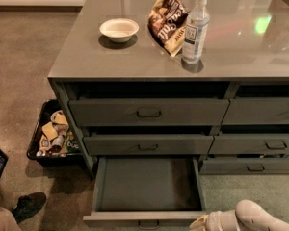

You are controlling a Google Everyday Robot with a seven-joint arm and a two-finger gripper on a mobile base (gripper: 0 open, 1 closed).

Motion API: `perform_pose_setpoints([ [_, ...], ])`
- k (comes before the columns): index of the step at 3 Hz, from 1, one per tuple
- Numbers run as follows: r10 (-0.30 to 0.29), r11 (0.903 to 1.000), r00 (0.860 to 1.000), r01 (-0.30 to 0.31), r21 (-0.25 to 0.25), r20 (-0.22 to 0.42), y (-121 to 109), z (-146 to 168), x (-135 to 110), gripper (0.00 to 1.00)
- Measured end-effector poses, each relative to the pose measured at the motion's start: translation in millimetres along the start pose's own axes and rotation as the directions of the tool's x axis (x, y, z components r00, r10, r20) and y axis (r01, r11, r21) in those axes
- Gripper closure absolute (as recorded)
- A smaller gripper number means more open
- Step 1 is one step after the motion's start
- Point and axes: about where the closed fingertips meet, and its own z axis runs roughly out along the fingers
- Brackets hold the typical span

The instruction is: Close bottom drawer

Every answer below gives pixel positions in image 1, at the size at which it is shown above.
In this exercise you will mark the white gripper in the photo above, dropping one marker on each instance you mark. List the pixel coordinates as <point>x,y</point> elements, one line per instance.
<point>217,221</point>

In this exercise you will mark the grey drawer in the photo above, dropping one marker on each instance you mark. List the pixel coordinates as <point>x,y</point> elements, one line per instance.
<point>250,144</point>
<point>257,111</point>
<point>246,166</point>
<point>147,144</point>
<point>148,112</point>
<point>146,192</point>

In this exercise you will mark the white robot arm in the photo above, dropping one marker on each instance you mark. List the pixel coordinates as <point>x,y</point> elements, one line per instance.
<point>246,216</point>

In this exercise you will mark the grey drawer cabinet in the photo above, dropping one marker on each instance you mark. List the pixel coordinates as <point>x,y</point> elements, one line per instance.
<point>246,55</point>

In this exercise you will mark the black bin of snacks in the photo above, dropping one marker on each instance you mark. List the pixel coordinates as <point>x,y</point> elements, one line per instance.
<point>53,143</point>

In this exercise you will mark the black shoe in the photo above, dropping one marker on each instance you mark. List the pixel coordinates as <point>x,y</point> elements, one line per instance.
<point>28,205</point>

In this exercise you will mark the clear plastic water bottle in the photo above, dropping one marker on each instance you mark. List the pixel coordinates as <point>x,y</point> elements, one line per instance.
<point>195,32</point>

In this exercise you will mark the tan trouser leg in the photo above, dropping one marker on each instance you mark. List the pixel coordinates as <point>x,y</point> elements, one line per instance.
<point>8,201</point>

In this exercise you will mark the brown sea salt snack bag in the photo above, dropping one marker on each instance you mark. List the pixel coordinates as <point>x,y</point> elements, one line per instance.
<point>166,23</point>

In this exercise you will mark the white paper bowl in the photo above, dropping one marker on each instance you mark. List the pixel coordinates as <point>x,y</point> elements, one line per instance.
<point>119,30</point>

